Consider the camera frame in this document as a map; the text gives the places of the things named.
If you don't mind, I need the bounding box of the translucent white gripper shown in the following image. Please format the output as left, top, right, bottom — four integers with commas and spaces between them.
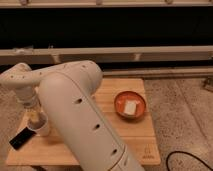
15, 87, 46, 129

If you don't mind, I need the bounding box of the grey metal rail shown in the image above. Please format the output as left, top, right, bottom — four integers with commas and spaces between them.
0, 45, 213, 65

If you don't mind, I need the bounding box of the black cable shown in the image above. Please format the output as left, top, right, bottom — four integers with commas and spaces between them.
165, 150, 213, 171

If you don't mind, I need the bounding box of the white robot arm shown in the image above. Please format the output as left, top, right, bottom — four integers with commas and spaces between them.
0, 60, 145, 171

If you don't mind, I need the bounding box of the orange bowl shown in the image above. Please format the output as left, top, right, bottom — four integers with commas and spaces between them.
114, 91, 146, 120

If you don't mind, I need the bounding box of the black smartphone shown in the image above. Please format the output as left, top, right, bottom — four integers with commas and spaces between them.
9, 127, 36, 150

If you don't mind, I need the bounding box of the white block in bowl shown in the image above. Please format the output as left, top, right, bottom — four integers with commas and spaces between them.
124, 101, 137, 115

